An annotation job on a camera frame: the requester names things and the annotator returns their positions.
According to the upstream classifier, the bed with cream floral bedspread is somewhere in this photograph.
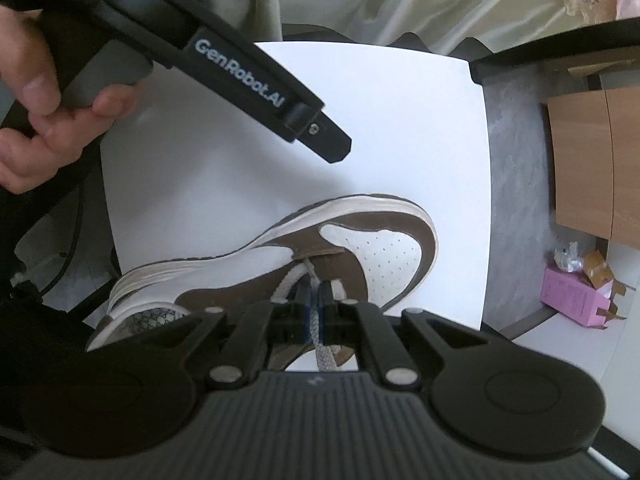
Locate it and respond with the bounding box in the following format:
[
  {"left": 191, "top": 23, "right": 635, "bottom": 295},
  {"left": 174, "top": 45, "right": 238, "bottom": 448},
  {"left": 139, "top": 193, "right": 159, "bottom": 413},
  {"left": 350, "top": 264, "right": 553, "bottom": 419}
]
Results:
[{"left": 200, "top": 0, "right": 640, "bottom": 56}]

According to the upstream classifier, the person's left hand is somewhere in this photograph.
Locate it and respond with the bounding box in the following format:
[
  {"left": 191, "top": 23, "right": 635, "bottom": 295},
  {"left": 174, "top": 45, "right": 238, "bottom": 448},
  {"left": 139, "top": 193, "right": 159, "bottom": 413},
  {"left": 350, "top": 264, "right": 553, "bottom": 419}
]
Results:
[{"left": 0, "top": 7, "right": 143, "bottom": 196}]

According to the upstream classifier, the wooden nightstand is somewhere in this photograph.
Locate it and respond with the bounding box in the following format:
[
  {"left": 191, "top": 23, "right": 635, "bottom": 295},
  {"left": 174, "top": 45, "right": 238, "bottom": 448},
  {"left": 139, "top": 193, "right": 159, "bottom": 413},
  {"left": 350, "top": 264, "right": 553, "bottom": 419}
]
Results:
[{"left": 545, "top": 85, "right": 640, "bottom": 251}]

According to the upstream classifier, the brown cardboard piece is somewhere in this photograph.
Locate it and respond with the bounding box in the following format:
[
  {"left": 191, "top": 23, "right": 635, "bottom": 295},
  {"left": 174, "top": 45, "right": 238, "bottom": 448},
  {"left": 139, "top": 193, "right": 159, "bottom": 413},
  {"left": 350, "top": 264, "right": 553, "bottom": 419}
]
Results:
[{"left": 582, "top": 250, "right": 628, "bottom": 321}]

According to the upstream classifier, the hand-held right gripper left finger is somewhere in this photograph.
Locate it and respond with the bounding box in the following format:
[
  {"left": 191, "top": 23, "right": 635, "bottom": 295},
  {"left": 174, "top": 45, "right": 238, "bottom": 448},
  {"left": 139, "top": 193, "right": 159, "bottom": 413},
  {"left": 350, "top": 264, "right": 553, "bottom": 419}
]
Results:
[{"left": 141, "top": 284, "right": 316, "bottom": 391}]

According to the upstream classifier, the white and brown sneaker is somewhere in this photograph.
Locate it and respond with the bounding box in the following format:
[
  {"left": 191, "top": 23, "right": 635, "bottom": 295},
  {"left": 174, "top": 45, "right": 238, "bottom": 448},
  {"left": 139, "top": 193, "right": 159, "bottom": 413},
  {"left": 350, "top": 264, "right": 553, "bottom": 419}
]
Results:
[{"left": 86, "top": 194, "right": 439, "bottom": 373}]

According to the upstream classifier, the white chair with black frame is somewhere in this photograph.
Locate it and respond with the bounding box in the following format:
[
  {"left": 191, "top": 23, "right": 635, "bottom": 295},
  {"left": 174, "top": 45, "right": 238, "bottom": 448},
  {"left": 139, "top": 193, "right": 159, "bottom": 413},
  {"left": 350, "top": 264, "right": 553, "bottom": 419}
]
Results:
[{"left": 82, "top": 37, "right": 640, "bottom": 461}]

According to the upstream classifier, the pink cardboard box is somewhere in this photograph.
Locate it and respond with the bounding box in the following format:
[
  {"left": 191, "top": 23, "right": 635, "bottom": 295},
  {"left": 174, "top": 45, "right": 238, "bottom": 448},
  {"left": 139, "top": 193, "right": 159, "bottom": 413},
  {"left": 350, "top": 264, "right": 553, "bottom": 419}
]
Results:
[{"left": 541, "top": 265, "right": 626, "bottom": 331}]

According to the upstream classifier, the black cable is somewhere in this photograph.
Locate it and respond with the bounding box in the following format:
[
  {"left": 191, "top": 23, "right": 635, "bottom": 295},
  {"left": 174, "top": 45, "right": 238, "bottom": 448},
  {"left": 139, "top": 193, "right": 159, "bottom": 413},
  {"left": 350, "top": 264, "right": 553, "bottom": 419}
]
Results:
[{"left": 37, "top": 170, "right": 88, "bottom": 306}]

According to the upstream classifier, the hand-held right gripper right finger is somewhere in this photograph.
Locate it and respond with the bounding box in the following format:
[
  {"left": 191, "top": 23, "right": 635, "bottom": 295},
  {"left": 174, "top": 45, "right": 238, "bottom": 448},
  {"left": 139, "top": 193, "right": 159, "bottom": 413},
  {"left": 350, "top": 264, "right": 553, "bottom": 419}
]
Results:
[{"left": 316, "top": 282, "right": 488, "bottom": 391}]

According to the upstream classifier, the white shoelace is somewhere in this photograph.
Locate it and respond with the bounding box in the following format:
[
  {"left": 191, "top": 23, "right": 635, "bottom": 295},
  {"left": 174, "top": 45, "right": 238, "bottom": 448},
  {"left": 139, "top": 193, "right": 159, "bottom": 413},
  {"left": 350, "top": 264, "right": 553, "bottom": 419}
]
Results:
[{"left": 272, "top": 257, "right": 351, "bottom": 373}]

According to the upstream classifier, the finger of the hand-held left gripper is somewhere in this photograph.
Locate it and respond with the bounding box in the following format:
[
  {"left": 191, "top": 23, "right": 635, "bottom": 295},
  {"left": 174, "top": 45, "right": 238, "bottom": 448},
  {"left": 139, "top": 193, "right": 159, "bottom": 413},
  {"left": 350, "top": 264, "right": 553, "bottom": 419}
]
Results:
[{"left": 287, "top": 102, "right": 353, "bottom": 163}]

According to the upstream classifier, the clear plastic bag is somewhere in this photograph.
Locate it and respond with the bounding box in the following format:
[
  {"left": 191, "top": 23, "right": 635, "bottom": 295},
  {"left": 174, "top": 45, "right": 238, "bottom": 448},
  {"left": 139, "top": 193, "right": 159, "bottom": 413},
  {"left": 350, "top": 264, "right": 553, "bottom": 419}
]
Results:
[{"left": 552, "top": 241, "right": 586, "bottom": 273}]

